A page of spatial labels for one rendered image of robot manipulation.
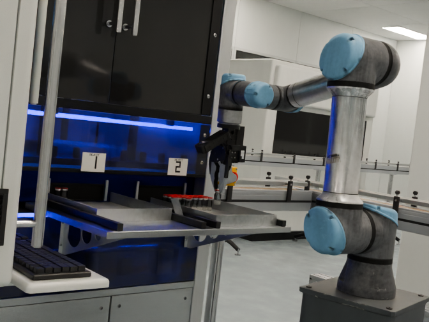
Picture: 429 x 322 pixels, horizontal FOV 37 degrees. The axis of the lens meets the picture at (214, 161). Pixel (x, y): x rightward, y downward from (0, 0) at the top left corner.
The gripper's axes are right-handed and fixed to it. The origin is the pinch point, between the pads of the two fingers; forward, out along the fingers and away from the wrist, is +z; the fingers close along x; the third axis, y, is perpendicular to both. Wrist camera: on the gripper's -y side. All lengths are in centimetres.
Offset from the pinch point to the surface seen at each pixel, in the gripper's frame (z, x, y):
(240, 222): 9.3, -7.0, 5.1
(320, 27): -149, 526, 591
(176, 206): 6.8, 6.5, -9.9
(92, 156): -5.5, 29.1, -28.0
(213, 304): 57, 46, 42
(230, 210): 10.6, 15.6, 19.5
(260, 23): -135, 519, 466
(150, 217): 9.1, 3.2, -21.1
